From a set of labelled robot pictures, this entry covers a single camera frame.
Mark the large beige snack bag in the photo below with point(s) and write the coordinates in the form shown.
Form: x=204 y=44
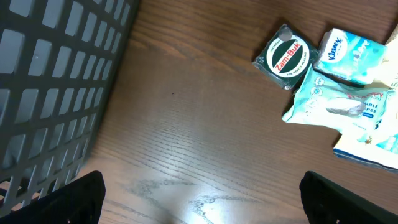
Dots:
x=379 y=147

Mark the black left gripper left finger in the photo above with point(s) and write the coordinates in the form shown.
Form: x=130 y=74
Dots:
x=79 y=202

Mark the teal white tissue pack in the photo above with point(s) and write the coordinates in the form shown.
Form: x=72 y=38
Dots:
x=349 y=57

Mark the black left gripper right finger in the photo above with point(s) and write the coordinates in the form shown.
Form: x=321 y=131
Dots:
x=327 y=202

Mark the mint green wipes pack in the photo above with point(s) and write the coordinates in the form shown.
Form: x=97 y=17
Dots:
x=321 y=101

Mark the grey plastic shopping basket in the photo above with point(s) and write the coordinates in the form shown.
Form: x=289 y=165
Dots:
x=58 y=63

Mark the dark green round-label pack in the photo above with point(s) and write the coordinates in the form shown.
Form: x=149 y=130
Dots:
x=286 y=57

